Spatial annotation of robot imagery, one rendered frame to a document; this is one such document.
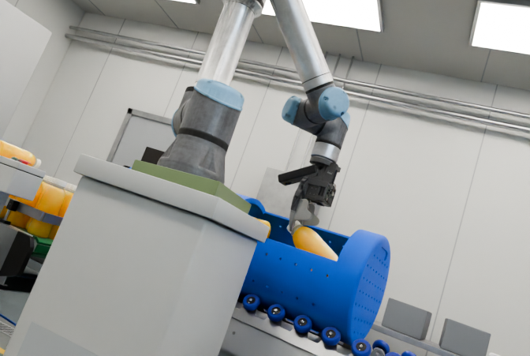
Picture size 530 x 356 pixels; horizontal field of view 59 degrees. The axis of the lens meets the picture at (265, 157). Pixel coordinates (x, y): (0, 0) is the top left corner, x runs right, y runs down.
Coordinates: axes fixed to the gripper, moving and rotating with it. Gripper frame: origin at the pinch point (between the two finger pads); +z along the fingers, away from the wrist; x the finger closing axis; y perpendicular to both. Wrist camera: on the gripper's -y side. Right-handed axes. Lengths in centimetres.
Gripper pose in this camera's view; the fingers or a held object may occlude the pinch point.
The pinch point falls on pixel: (292, 227)
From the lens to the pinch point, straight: 130.6
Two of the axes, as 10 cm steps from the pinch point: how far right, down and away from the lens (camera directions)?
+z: -3.3, 9.2, -2.0
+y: 8.4, 1.9, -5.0
